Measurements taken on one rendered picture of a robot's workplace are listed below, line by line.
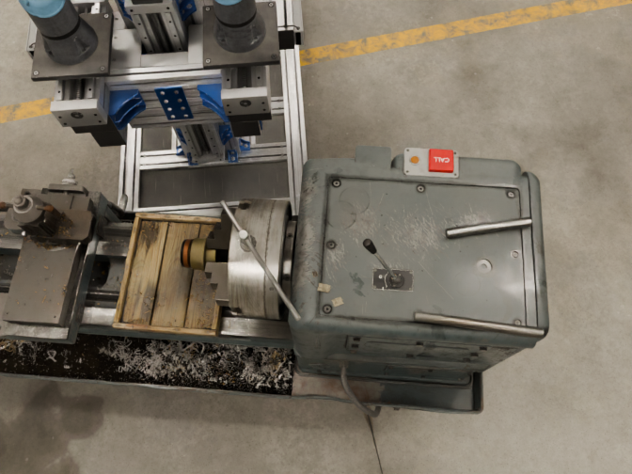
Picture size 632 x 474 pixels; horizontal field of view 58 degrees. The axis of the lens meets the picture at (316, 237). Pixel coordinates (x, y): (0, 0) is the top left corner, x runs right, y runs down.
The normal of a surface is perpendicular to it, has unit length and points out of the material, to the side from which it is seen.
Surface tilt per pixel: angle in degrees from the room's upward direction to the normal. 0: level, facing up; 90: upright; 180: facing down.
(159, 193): 0
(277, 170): 0
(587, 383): 0
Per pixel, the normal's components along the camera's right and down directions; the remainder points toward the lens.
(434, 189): -0.01, -0.36
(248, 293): -0.07, 0.51
